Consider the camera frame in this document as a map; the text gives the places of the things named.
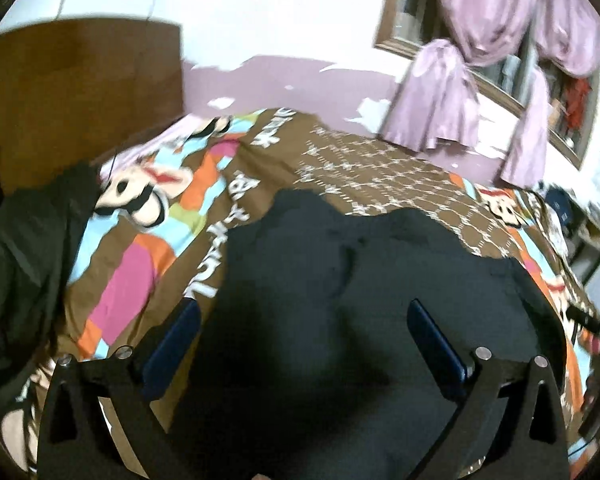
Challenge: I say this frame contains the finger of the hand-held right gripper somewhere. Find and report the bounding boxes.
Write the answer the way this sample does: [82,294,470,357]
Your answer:
[566,306,600,357]

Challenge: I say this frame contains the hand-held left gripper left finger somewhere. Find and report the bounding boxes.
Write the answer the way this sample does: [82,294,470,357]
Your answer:
[36,299,203,480]

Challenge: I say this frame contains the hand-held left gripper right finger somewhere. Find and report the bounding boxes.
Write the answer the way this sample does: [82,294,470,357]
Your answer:
[407,299,571,480]

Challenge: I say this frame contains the black garment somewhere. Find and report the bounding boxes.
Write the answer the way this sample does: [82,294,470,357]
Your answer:
[167,187,567,480]

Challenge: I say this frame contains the red clothes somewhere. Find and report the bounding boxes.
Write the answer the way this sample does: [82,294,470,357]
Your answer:
[562,75,595,133]

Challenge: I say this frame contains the dark green garment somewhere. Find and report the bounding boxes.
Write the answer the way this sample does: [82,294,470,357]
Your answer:
[0,160,105,413]

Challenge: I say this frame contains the cartoon printed blanket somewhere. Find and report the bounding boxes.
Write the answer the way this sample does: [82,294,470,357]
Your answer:
[0,107,600,480]

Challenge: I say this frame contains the purple tied curtain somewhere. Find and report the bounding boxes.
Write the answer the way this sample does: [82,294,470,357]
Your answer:
[379,0,537,153]
[497,0,600,187]

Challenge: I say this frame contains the wooden headboard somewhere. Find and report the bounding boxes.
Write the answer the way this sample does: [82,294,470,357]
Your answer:
[0,17,187,195]

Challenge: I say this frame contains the wooden window frame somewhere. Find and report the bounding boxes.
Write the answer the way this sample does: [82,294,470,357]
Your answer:
[374,0,600,172]

